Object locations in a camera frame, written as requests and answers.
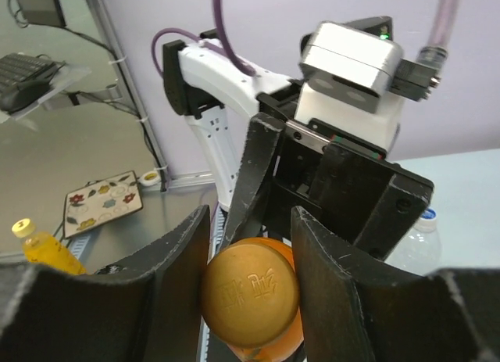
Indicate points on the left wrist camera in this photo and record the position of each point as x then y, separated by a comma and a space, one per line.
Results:
356, 81

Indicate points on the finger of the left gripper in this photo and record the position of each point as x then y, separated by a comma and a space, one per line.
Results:
251, 192

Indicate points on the black keyboard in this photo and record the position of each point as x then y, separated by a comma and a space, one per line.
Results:
19, 69

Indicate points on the white tape roll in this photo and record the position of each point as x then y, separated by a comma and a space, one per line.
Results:
150, 178

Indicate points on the floral patterned pad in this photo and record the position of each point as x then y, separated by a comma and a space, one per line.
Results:
100, 202

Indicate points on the left aluminium frame post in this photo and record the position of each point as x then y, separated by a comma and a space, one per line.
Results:
126, 85

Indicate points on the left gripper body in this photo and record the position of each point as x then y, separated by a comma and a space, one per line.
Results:
347, 185

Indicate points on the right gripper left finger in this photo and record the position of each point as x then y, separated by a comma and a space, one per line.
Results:
141, 308

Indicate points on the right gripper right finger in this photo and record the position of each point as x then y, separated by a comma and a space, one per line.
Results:
357, 308

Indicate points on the orange bottle cap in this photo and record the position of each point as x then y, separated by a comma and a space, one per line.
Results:
249, 293

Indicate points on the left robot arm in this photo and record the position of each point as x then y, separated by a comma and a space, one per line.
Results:
218, 101

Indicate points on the orange bottle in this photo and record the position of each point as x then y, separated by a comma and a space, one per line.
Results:
288, 344

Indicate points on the yellow drink bottle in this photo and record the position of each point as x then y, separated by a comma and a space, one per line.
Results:
42, 247

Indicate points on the black computer mouse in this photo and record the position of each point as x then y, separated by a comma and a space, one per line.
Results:
19, 96

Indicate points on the black monitor base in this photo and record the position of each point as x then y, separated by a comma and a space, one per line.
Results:
43, 12

